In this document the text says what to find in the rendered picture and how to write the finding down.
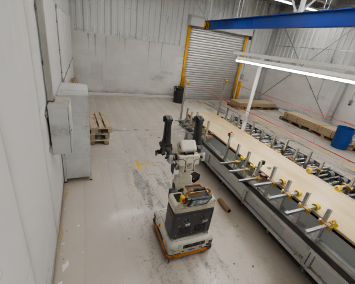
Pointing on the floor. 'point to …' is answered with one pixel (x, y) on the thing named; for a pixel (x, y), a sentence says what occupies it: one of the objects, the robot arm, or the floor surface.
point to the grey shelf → (75, 166)
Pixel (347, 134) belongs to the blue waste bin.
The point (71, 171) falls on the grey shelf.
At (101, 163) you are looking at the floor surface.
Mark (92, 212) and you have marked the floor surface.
